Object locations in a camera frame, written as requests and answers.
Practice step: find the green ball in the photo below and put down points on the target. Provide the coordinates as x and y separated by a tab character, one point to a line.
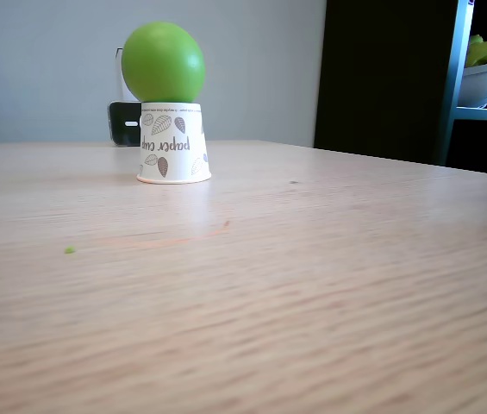
161	64

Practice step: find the small green crumb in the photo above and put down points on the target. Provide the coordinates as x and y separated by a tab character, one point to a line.
70	249

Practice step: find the black smartphone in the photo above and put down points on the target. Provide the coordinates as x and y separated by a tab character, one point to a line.
123	125

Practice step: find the white paper cup leaf print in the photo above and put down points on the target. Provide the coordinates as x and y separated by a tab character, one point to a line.
174	146

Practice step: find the blue shelf frame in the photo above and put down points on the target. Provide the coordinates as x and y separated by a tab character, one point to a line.
452	86

